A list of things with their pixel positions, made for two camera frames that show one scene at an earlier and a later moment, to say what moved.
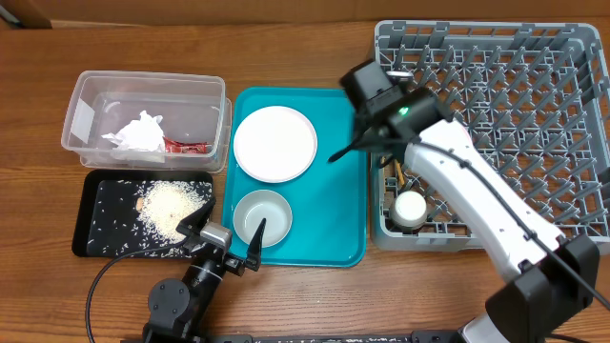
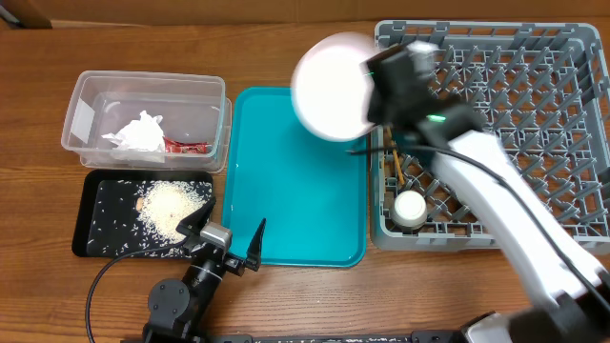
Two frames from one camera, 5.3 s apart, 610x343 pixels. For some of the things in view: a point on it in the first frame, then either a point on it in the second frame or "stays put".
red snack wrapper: x=176 y=147 stays put
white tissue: x=143 y=133 stays put
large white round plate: x=274 y=144 → x=329 y=87
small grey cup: x=409 y=210 stays put
